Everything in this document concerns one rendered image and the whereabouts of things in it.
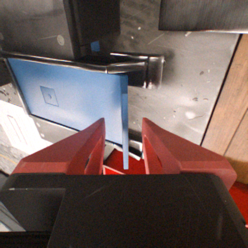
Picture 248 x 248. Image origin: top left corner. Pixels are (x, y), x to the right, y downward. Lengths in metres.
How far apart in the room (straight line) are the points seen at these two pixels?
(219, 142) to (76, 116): 0.18
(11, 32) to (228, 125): 0.25
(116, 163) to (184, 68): 0.17
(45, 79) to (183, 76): 0.15
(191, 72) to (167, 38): 0.04
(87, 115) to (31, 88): 0.08
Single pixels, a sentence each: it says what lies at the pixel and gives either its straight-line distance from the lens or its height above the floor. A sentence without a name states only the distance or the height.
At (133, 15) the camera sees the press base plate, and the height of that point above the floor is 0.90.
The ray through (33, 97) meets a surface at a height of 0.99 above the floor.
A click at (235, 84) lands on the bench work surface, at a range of 0.20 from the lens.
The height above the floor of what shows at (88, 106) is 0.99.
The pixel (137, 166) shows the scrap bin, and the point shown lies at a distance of 0.26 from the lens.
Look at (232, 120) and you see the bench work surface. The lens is 0.22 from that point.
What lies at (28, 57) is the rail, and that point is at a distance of 0.19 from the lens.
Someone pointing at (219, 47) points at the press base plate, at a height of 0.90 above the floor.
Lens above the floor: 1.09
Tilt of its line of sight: 45 degrees down
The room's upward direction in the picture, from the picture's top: 140 degrees counter-clockwise
